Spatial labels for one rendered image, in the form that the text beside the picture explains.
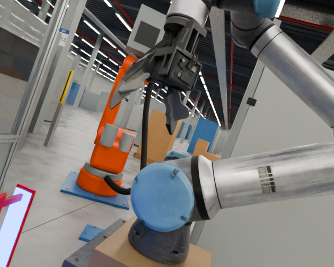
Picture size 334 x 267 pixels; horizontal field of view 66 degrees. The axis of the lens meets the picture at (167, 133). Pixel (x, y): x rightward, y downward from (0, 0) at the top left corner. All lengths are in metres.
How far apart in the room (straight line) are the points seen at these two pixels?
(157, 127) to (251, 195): 7.55
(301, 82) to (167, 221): 0.39
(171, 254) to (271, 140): 1.30
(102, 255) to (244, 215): 1.36
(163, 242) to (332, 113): 0.44
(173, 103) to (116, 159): 3.30
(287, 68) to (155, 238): 0.46
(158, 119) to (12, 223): 7.69
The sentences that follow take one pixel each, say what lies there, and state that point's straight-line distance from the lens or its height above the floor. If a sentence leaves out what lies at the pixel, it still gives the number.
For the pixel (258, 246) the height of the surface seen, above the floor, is 0.80.
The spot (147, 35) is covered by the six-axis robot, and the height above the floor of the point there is 2.39.
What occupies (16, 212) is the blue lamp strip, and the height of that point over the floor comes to 1.16.
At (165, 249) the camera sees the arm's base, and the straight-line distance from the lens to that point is 0.61.
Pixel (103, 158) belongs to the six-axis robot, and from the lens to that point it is 3.79.
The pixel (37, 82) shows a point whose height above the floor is 1.29.
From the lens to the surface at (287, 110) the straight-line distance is 1.83.
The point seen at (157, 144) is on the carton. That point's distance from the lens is 7.94.
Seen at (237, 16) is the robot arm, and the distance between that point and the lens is 0.58.
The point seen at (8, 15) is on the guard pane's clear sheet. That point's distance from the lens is 1.31.
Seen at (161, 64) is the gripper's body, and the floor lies 1.42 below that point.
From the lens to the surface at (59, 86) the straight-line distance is 7.55.
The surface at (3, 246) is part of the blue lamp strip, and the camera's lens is 0.40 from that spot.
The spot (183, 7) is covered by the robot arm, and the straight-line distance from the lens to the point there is 0.51.
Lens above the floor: 1.32
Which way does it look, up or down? 2 degrees down
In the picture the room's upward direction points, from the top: 21 degrees clockwise
